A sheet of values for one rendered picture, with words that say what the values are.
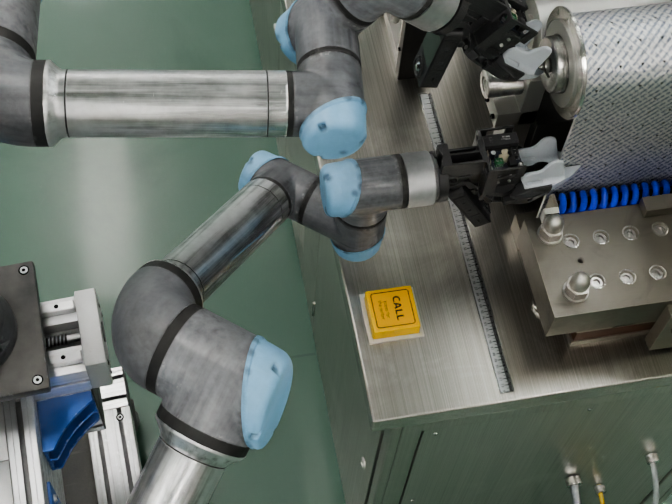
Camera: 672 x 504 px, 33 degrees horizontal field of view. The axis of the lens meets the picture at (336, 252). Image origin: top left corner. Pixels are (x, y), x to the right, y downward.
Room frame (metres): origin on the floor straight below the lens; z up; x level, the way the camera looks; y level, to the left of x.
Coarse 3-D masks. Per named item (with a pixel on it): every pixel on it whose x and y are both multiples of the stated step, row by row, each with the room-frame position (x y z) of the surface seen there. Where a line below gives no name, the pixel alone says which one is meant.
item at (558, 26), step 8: (552, 24) 1.03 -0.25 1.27; (560, 24) 1.01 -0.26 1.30; (552, 32) 1.02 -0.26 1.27; (560, 32) 1.00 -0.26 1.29; (568, 32) 0.99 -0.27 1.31; (568, 40) 0.98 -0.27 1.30; (568, 48) 0.97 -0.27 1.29; (568, 56) 0.96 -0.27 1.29; (576, 56) 0.95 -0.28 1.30; (576, 64) 0.95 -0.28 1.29; (576, 72) 0.94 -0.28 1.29; (576, 80) 0.93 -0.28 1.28; (568, 88) 0.94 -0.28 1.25; (576, 88) 0.93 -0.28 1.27; (552, 96) 0.97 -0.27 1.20; (560, 96) 0.95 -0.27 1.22; (568, 96) 0.93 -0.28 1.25; (560, 104) 0.94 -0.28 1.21; (568, 104) 0.93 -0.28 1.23
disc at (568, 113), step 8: (560, 8) 1.03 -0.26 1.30; (552, 16) 1.04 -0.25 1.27; (560, 16) 1.02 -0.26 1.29; (568, 16) 1.00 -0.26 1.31; (568, 24) 1.00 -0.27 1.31; (576, 24) 0.98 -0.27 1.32; (576, 32) 0.97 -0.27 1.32; (576, 40) 0.97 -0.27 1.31; (576, 48) 0.96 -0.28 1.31; (584, 48) 0.95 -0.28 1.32; (584, 56) 0.94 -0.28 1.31; (584, 64) 0.94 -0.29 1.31; (584, 72) 0.93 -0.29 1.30; (584, 80) 0.92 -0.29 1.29; (584, 88) 0.92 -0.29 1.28; (576, 96) 0.92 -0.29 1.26; (584, 96) 0.92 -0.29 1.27; (576, 104) 0.92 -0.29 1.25; (560, 112) 0.95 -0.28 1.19; (568, 112) 0.93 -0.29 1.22; (576, 112) 0.91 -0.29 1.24
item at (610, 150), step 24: (600, 120) 0.93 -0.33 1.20; (624, 120) 0.94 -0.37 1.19; (648, 120) 0.95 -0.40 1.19; (576, 144) 0.93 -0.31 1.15; (600, 144) 0.94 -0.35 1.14; (624, 144) 0.95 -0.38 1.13; (648, 144) 0.96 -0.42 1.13; (600, 168) 0.94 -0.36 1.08; (624, 168) 0.95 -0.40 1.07; (648, 168) 0.96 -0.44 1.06; (552, 192) 0.93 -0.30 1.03; (576, 192) 0.94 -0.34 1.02
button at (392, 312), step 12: (396, 288) 0.80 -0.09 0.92; (408, 288) 0.80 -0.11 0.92; (372, 300) 0.78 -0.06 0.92; (384, 300) 0.78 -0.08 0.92; (396, 300) 0.78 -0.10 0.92; (408, 300) 0.78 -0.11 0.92; (372, 312) 0.76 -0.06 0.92; (384, 312) 0.76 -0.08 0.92; (396, 312) 0.76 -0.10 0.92; (408, 312) 0.76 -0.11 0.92; (372, 324) 0.74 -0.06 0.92; (384, 324) 0.74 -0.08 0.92; (396, 324) 0.74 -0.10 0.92; (408, 324) 0.74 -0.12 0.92; (372, 336) 0.73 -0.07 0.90; (384, 336) 0.73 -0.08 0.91
